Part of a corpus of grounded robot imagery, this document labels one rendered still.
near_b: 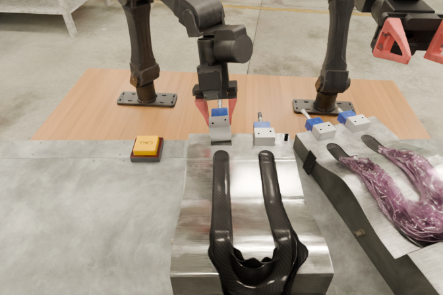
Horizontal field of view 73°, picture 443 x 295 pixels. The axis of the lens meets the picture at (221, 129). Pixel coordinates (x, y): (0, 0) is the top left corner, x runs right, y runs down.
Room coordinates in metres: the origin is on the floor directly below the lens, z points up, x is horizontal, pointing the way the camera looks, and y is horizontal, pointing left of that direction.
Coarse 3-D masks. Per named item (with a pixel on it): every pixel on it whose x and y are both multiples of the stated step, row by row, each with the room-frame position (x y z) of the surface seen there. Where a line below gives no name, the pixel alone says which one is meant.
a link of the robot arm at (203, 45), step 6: (204, 36) 0.62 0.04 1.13; (210, 36) 0.61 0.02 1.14; (198, 42) 0.60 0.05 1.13; (204, 42) 0.59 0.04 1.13; (210, 42) 0.58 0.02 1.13; (198, 48) 0.59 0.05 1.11; (204, 48) 0.58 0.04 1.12; (210, 48) 0.58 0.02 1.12; (198, 54) 0.60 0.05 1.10; (204, 54) 0.58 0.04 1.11; (210, 54) 0.58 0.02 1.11; (204, 60) 0.58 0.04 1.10; (210, 60) 0.57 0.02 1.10; (216, 60) 0.57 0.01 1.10
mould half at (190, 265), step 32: (192, 160) 0.48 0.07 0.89; (256, 160) 0.48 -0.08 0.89; (288, 160) 0.48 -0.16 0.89; (192, 192) 0.39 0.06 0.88; (256, 192) 0.39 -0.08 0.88; (288, 192) 0.39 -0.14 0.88; (192, 224) 0.29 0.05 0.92; (256, 224) 0.29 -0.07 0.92; (192, 256) 0.22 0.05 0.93; (256, 256) 0.22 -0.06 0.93; (320, 256) 0.22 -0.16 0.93; (192, 288) 0.19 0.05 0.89; (320, 288) 0.19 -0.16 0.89
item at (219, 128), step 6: (216, 108) 0.60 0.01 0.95; (222, 108) 0.60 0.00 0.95; (216, 114) 0.58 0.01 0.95; (222, 114) 0.58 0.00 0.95; (228, 114) 0.59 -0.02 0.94; (210, 120) 0.55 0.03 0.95; (216, 120) 0.54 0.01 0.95; (222, 120) 0.54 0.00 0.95; (228, 120) 0.54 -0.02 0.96; (210, 126) 0.53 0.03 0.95; (216, 126) 0.52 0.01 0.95; (222, 126) 0.52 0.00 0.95; (228, 126) 0.52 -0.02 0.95; (210, 132) 0.52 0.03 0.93; (216, 132) 0.53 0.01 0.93; (222, 132) 0.53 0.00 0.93; (228, 132) 0.53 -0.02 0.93; (216, 138) 0.53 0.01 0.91; (222, 138) 0.53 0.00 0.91; (228, 138) 0.53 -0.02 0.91
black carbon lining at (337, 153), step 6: (366, 138) 0.59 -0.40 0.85; (372, 138) 0.59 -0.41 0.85; (330, 144) 0.56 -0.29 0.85; (336, 144) 0.56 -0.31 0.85; (366, 144) 0.56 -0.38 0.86; (372, 144) 0.57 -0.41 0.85; (378, 144) 0.56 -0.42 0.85; (330, 150) 0.54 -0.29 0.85; (336, 150) 0.54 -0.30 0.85; (342, 150) 0.54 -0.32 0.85; (336, 156) 0.52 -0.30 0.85; (342, 156) 0.52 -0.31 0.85; (348, 156) 0.52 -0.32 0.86; (414, 240) 0.28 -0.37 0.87; (420, 240) 0.28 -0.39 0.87
